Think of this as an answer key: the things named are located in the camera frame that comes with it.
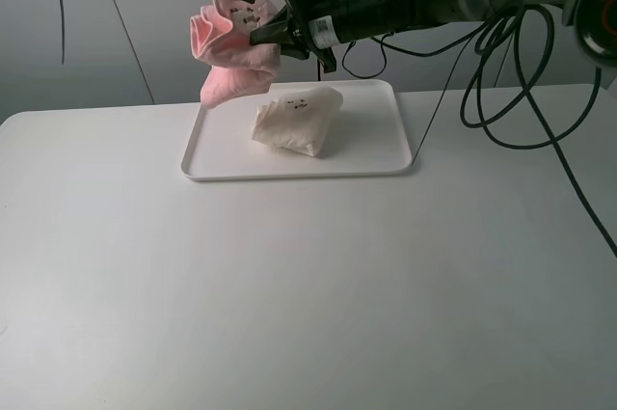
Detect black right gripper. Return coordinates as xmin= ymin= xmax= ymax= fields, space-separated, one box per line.
xmin=250 ymin=0 xmax=340 ymax=73

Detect pink towel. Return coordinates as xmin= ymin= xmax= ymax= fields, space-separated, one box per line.
xmin=190 ymin=0 xmax=281 ymax=109

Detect white towel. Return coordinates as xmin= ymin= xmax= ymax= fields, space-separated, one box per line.
xmin=252 ymin=86 xmax=343 ymax=157

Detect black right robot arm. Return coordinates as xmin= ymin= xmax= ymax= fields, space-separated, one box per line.
xmin=250 ymin=0 xmax=616 ymax=72

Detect white plastic tray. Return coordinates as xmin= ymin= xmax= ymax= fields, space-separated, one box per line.
xmin=180 ymin=80 xmax=413 ymax=181

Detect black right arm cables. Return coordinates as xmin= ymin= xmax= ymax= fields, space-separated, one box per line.
xmin=339 ymin=0 xmax=617 ymax=260

